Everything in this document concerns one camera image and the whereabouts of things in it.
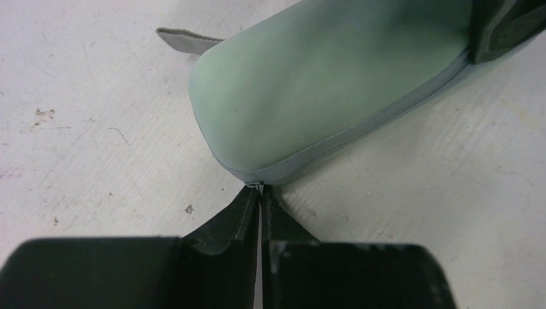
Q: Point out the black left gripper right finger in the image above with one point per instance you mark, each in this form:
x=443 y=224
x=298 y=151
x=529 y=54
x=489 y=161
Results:
x=300 y=271

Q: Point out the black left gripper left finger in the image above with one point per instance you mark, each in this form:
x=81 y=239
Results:
x=212 y=267

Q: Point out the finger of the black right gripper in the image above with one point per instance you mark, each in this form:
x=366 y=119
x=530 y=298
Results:
x=499 y=26

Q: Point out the mint green umbrella case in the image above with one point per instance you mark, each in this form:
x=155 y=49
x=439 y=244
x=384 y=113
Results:
x=317 y=75

